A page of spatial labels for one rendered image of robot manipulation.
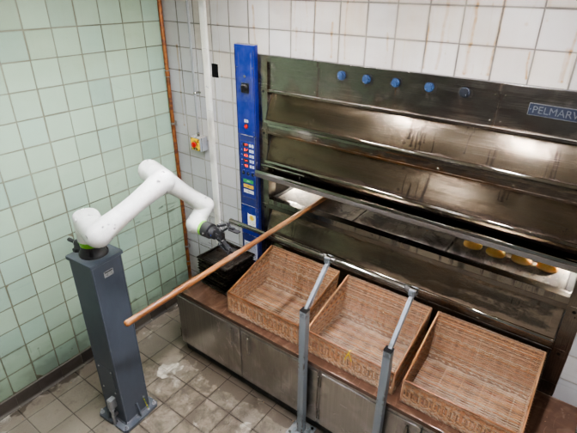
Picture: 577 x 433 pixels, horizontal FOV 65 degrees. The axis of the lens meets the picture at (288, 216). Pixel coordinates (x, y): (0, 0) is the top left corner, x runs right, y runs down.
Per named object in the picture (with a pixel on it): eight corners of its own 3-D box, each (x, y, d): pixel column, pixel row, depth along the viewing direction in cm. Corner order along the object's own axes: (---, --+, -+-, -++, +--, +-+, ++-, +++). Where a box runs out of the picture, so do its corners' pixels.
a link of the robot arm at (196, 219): (190, 233, 277) (179, 226, 268) (199, 215, 280) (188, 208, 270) (205, 240, 270) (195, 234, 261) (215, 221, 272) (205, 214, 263)
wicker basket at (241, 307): (271, 276, 329) (271, 243, 316) (339, 304, 300) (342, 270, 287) (226, 311, 293) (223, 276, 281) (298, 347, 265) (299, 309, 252)
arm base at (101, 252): (59, 248, 242) (57, 239, 239) (84, 237, 253) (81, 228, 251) (91, 263, 230) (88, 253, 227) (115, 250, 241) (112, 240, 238)
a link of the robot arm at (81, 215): (84, 254, 226) (76, 221, 218) (75, 241, 237) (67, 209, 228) (110, 246, 234) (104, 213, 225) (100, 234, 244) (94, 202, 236)
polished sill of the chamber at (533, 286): (274, 201, 311) (274, 195, 309) (569, 298, 217) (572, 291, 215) (269, 204, 307) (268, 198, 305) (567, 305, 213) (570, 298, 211)
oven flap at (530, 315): (269, 232, 316) (275, 205, 312) (553, 340, 223) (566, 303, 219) (265, 233, 313) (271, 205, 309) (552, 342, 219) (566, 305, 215)
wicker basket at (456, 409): (429, 345, 266) (437, 308, 254) (534, 390, 238) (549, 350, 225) (397, 401, 231) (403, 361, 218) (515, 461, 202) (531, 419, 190)
